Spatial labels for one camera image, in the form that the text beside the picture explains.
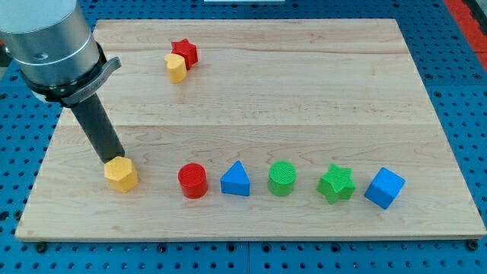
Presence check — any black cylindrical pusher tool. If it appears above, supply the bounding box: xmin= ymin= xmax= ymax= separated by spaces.
xmin=72 ymin=94 xmax=125 ymax=163

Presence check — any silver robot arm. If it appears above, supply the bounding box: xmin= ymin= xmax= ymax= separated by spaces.
xmin=1 ymin=0 xmax=125 ymax=163

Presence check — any yellow hexagon block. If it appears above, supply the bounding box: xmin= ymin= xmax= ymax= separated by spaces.
xmin=104 ymin=156 xmax=138 ymax=193

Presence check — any red star block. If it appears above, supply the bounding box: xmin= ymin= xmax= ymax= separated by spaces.
xmin=171 ymin=38 xmax=199 ymax=70

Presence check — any green star block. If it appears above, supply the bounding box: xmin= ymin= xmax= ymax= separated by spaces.
xmin=317 ymin=163 xmax=356 ymax=205

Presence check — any yellow heart block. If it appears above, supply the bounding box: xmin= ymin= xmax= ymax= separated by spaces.
xmin=164 ymin=53 xmax=187 ymax=84

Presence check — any red cylinder block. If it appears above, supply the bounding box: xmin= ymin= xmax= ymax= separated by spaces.
xmin=177 ymin=163 xmax=208 ymax=199

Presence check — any wooden board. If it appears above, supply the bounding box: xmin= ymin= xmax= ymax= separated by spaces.
xmin=15 ymin=19 xmax=486 ymax=242

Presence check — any blue triangle block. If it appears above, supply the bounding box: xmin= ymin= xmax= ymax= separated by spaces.
xmin=220 ymin=161 xmax=250 ymax=196

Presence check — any green cylinder block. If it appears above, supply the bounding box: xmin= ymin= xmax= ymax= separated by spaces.
xmin=268 ymin=161 xmax=297 ymax=196

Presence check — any blue cube block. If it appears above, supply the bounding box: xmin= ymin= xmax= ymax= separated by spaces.
xmin=364 ymin=167 xmax=406 ymax=209

